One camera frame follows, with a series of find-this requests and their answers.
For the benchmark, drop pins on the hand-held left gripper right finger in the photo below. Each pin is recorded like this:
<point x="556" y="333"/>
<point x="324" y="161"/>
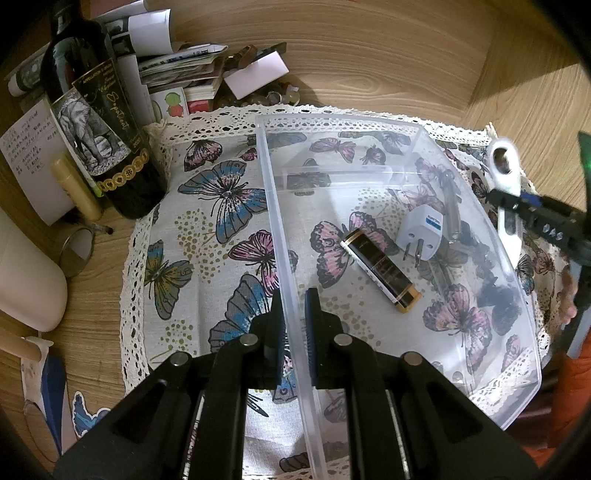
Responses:
<point x="310" y="339"/>

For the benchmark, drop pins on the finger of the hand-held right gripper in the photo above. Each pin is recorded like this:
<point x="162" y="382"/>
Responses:
<point x="551" y="224"/>

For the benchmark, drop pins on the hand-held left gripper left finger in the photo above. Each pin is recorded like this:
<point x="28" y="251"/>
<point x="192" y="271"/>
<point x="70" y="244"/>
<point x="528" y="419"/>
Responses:
<point x="278" y="339"/>

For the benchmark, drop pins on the white bottle opener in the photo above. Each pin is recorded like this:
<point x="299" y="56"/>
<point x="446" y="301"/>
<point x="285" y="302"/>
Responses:
<point x="503" y="157"/>

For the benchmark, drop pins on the clear plastic storage box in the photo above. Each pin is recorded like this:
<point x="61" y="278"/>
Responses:
<point x="415" y="152"/>

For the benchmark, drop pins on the person's right forearm orange sleeve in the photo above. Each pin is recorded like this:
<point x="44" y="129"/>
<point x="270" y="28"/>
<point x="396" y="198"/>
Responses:
<point x="570" y="406"/>

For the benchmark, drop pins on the person's right hand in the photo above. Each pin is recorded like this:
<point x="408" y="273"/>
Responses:
<point x="569" y="295"/>

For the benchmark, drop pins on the black and gold lighter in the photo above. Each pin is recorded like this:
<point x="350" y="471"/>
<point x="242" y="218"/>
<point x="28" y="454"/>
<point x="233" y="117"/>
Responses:
<point x="381" y="272"/>

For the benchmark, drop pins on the clear glass tube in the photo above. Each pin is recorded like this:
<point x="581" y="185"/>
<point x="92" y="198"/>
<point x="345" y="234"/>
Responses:
<point x="452" y="207"/>

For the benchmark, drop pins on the butterfly printed lace cloth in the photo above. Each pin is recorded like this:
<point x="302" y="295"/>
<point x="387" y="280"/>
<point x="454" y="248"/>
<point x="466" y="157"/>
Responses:
<point x="207" y="258"/>

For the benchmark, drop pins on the white plug adapter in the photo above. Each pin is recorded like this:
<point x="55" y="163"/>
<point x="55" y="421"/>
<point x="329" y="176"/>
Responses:
<point x="422" y="230"/>

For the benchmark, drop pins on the blue cartoon sticker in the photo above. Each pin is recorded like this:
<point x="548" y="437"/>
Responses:
<point x="87" y="415"/>

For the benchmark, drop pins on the small round metal mirror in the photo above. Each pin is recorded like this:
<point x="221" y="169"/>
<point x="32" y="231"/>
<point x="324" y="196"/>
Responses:
<point x="76" y="254"/>

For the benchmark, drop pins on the blue and white card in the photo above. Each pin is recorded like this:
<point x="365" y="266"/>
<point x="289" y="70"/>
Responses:
<point x="51" y="392"/>

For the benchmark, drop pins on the pile of coins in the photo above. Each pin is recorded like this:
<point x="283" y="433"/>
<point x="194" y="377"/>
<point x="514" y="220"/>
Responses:
<point x="277" y="96"/>

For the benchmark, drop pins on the dark wine bottle elephant label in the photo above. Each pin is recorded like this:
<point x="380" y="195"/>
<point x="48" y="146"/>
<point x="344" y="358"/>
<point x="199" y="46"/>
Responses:
<point x="115" y="152"/>

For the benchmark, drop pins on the cream lip balm tube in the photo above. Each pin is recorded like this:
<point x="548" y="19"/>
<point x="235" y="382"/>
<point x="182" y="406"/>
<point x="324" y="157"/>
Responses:
<point x="76" y="189"/>

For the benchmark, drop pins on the large white plastic container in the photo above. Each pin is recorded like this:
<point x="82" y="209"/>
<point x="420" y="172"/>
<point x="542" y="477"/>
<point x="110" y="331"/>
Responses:
<point x="27" y="281"/>

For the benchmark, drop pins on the green character sticker sheet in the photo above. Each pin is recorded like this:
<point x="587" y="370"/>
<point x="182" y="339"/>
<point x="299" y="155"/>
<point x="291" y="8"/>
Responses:
<point x="171" y="104"/>

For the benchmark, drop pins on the light wooden stick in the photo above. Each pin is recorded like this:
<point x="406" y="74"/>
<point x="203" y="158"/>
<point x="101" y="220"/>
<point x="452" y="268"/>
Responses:
<point x="18" y="347"/>

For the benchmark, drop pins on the pale pink paper slip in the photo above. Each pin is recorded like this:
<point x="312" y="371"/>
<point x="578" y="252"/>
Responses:
<point x="256" y="74"/>

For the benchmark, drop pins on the stack of printed booklets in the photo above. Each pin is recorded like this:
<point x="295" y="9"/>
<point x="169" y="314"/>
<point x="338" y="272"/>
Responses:
<point x="184" y="69"/>

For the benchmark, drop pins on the white handwritten paper note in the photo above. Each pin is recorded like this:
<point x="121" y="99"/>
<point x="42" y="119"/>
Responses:
<point x="32" y="161"/>

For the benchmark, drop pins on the white rolled paper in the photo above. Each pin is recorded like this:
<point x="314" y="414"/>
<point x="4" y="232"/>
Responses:
<point x="150" y="32"/>

